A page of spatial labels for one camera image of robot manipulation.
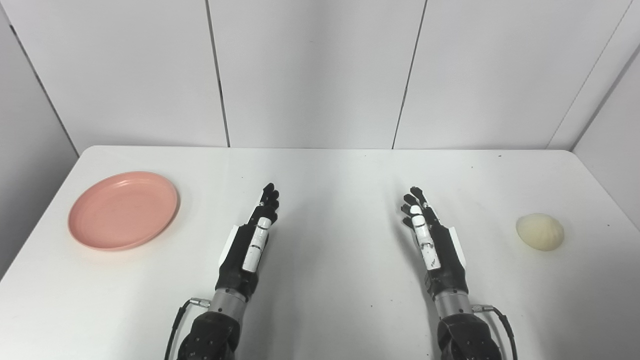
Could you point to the pink round plate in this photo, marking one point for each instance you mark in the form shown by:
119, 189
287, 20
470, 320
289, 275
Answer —
123, 210

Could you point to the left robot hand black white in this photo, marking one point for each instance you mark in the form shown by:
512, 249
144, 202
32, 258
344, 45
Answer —
240, 255

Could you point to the cream steamed bun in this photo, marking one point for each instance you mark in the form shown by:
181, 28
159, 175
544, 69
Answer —
540, 231

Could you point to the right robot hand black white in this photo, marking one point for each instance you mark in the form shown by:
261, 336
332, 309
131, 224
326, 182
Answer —
445, 255

